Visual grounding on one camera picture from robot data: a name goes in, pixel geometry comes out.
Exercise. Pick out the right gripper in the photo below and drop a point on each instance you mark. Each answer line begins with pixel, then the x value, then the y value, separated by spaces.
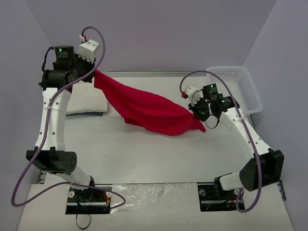
pixel 199 111

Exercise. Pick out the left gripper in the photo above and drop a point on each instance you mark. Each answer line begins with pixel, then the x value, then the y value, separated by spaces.
pixel 87 70

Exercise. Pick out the red t-shirt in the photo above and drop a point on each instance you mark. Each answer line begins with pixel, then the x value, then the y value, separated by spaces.
pixel 153 112

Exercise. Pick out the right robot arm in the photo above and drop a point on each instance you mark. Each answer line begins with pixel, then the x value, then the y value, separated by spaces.
pixel 263 164

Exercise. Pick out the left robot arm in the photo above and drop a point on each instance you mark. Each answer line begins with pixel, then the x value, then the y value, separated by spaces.
pixel 50 153

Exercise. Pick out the folded white t-shirt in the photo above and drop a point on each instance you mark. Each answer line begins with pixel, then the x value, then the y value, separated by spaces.
pixel 85 98

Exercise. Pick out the white plastic basket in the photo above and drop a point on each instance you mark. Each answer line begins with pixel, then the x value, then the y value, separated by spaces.
pixel 241 85

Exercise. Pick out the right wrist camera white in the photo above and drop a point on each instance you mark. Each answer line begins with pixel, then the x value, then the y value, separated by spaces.
pixel 193 94

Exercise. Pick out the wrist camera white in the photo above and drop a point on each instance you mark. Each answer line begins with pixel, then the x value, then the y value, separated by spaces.
pixel 193 94
pixel 87 50

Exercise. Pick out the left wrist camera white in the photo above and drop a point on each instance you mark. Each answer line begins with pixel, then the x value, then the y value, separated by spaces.
pixel 87 50

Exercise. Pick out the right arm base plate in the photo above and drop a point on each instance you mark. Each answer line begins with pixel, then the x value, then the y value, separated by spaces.
pixel 210 201

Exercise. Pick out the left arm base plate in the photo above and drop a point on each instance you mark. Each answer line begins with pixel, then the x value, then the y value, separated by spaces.
pixel 89 201

